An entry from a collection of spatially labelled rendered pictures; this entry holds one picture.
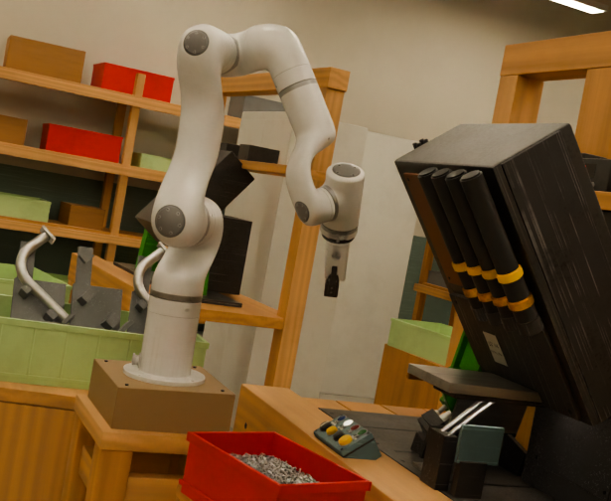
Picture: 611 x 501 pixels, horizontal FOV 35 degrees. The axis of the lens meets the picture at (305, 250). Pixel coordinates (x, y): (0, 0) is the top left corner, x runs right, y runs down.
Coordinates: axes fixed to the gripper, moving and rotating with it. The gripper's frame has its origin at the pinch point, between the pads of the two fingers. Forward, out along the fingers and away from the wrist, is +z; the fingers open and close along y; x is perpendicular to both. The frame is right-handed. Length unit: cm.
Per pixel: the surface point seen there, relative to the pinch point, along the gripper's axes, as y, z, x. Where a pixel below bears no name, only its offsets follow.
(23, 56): 535, 191, 252
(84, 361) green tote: 15, 44, 64
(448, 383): -50, -18, -22
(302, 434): -27.0, 21.4, 3.2
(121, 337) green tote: 21, 39, 55
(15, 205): 475, 294, 248
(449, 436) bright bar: -47, -1, -25
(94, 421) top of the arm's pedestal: -31, 20, 49
